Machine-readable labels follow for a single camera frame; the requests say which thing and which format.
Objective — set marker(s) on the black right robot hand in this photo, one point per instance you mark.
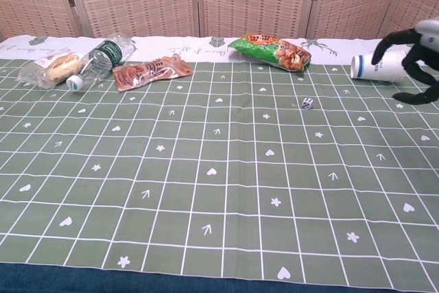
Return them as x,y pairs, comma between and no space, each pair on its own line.
416,71

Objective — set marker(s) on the small white die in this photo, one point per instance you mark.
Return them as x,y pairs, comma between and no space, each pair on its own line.
307,103

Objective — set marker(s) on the clear bag of bread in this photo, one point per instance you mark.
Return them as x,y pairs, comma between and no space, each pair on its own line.
51,70

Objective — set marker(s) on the green checked tablecloth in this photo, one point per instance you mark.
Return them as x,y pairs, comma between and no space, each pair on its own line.
212,169

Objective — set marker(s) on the clear plastic water bottle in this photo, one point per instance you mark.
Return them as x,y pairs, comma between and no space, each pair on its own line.
99,61

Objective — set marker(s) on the green snack bag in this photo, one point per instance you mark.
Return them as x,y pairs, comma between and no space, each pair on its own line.
274,51

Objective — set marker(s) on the brown sauce pouch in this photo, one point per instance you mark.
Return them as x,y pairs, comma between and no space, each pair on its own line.
151,72

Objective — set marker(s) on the blue cloth table cover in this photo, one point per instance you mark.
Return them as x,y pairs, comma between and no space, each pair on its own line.
85,281

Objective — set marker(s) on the white paper cup blue rim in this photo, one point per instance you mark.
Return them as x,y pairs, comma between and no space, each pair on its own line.
380,66

